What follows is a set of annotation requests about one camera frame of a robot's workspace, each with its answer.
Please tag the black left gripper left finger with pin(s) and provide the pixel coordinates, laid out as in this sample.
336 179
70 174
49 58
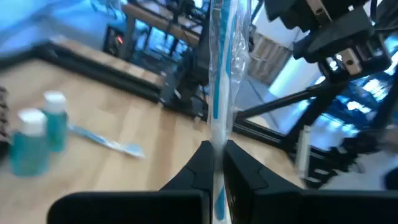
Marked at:
140 208

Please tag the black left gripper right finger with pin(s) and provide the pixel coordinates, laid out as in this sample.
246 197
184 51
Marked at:
311 208

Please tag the blue toothbrush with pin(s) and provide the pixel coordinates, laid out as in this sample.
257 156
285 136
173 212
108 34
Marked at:
219 93
109 143

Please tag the teal mouthwash bottle white cap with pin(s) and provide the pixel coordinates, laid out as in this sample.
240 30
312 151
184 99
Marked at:
56 124
29 149

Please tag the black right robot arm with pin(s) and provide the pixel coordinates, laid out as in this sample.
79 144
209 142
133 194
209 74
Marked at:
388 15

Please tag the light wooden crate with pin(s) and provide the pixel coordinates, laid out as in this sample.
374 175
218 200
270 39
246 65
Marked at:
269 59

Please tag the black computer tower red lights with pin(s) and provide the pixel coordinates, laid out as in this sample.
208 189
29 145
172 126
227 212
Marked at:
113 42

